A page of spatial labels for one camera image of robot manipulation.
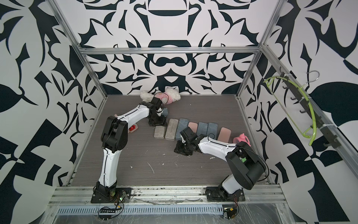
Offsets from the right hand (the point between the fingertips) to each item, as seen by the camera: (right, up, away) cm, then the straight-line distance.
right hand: (174, 149), depth 86 cm
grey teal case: (-7, +23, +15) cm, 28 cm away
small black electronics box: (+29, -27, -15) cm, 42 cm away
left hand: (-10, +15, +14) cm, 23 cm away
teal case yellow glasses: (-2, +10, +10) cm, 15 cm away
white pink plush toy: (-6, +34, +19) cm, 39 cm away
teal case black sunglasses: (-10, +9, +8) cm, 16 cm away
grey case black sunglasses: (+25, +10, +10) cm, 29 cm away
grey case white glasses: (+5, +14, +13) cm, 19 cm away
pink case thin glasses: (+13, +12, +13) cm, 22 cm away
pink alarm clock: (+41, +7, -1) cm, 41 cm away
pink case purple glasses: (+33, +7, +8) cm, 35 cm away
